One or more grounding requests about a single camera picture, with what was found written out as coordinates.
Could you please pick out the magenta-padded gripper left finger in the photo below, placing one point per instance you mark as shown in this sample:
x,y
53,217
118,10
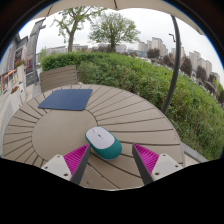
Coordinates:
x,y
77,159

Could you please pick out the sparse-leaved tree with thick trunk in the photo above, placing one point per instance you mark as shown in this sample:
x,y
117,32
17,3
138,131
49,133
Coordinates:
x,y
70,41

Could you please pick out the white and teal computer mouse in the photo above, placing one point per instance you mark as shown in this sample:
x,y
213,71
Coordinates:
x,y
100,138

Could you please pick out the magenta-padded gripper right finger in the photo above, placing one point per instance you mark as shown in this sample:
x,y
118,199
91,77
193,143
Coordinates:
x,y
146,159

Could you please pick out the navy blue mouse pad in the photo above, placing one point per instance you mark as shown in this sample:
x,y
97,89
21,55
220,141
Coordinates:
x,y
66,99

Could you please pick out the round-crowned leafy tree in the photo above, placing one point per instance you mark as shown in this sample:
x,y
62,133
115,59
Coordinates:
x,y
113,28

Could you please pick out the tall grey sign pylon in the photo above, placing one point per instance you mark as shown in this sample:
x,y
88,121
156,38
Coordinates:
x,y
31,43

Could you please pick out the distant apartment buildings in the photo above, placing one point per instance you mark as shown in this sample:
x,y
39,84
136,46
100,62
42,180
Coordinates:
x,y
196,61

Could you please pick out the brown slatted outdoor chair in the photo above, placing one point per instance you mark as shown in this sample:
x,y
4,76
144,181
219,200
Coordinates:
x,y
58,77

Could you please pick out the beige cantilever patio umbrella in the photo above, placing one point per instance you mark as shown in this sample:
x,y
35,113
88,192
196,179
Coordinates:
x,y
150,4

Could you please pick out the white planter box with flowers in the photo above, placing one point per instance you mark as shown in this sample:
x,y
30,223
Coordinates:
x,y
20,71
15,90

